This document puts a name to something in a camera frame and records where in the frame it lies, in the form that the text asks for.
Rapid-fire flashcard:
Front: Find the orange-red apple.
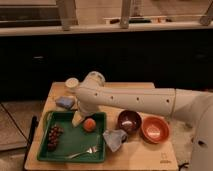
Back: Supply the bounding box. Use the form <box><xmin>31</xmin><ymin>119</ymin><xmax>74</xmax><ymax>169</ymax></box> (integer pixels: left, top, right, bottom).
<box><xmin>83</xmin><ymin>118</ymin><xmax>96</xmax><ymax>132</ymax></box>

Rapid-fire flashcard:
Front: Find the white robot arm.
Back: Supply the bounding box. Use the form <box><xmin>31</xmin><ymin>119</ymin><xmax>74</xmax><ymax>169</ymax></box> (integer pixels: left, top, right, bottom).
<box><xmin>72</xmin><ymin>71</ymin><xmax>213</xmax><ymax>171</ymax></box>

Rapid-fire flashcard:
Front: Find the green plastic tray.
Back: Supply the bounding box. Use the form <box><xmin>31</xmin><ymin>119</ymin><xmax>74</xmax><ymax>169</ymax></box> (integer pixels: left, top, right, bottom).
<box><xmin>37</xmin><ymin>111</ymin><xmax>106</xmax><ymax>163</ymax></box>

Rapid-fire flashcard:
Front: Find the blue sponge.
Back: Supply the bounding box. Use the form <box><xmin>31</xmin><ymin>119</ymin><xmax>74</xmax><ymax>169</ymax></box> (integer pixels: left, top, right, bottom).
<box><xmin>55</xmin><ymin>97</ymin><xmax>75</xmax><ymax>109</ymax></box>

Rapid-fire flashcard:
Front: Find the dark grape bunch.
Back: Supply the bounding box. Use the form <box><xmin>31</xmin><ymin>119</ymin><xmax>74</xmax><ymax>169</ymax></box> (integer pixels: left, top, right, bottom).
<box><xmin>47</xmin><ymin>125</ymin><xmax>64</xmax><ymax>151</ymax></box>

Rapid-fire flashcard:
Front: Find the silver metal fork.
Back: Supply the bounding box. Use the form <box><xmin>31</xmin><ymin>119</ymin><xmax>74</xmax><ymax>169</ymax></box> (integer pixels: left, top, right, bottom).
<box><xmin>67</xmin><ymin>146</ymin><xmax>99</xmax><ymax>159</ymax></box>

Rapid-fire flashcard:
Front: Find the white cup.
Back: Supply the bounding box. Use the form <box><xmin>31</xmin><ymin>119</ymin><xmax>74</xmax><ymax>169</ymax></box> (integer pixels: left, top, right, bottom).
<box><xmin>65</xmin><ymin>77</ymin><xmax>79</xmax><ymax>91</ymax></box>

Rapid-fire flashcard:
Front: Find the crumpled grey-blue cloth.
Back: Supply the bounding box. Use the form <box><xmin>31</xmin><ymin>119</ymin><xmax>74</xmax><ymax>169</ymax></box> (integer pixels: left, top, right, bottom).
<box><xmin>103</xmin><ymin>129</ymin><xmax>128</xmax><ymax>152</ymax></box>

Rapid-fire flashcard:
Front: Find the dark brown bowl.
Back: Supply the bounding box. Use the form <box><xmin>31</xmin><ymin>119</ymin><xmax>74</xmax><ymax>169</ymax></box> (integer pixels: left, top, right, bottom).
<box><xmin>117</xmin><ymin>110</ymin><xmax>142</xmax><ymax>134</ymax></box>

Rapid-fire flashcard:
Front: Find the orange bowl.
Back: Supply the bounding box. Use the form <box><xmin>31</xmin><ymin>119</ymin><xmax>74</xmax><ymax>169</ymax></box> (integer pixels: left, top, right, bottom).
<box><xmin>140</xmin><ymin>116</ymin><xmax>170</xmax><ymax>144</ymax></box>

